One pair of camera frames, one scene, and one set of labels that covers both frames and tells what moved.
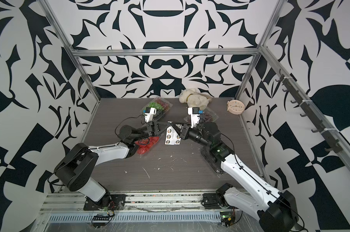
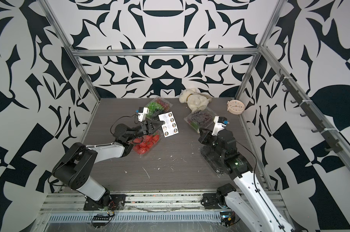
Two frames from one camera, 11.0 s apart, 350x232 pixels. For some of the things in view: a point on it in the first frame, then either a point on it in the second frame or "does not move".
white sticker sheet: (172, 137) -> (169, 127)
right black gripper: (185, 131) -> (204, 137)
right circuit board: (226, 218) does not move
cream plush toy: (194, 99) does not move
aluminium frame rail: (65, 203) does not move
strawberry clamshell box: (145, 144) does not move
